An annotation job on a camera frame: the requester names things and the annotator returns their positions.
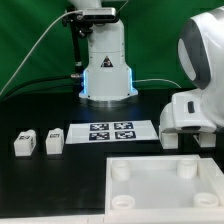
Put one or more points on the white sheet with markers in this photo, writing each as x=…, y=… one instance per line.
x=119, y=131

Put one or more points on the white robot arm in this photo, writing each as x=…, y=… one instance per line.
x=200, y=51

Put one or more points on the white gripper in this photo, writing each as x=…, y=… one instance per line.
x=201, y=129

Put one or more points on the white square tabletop part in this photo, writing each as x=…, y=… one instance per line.
x=184, y=189

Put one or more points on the grey camera on stand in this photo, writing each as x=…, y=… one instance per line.
x=99, y=15

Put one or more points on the black camera stand pole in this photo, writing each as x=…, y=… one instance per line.
x=79, y=30

